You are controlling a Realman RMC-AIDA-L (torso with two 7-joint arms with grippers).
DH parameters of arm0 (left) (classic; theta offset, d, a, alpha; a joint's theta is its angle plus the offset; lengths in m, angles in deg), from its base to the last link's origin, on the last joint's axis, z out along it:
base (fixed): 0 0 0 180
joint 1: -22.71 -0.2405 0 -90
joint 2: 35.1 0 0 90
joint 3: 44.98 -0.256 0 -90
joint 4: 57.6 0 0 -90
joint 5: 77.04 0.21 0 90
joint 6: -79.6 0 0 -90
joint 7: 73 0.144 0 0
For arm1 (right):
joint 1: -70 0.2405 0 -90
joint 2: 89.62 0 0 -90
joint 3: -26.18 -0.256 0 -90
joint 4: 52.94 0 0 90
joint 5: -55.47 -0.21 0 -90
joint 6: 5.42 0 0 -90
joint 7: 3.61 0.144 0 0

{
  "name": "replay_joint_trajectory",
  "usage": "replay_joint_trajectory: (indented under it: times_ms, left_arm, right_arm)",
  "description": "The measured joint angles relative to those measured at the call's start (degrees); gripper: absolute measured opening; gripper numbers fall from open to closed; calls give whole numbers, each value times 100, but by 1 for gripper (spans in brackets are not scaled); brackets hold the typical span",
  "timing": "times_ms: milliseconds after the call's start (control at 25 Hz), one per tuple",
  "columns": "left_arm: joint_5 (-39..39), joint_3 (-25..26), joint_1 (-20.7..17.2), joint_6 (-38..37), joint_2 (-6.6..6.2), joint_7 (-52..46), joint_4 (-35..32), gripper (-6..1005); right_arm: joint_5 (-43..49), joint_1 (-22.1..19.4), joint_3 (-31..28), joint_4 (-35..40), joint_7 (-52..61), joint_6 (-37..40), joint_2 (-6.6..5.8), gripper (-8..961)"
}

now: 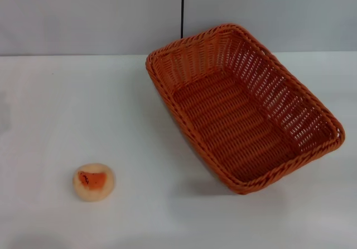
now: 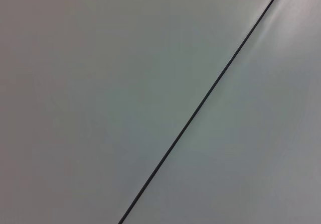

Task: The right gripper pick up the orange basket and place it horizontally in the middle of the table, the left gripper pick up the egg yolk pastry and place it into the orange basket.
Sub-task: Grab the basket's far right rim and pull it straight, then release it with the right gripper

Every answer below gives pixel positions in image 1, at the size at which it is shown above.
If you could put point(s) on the round peach-coloured bun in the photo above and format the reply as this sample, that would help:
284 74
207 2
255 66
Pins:
93 183

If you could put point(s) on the orange woven plastic basket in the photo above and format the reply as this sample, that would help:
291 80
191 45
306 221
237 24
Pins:
231 126

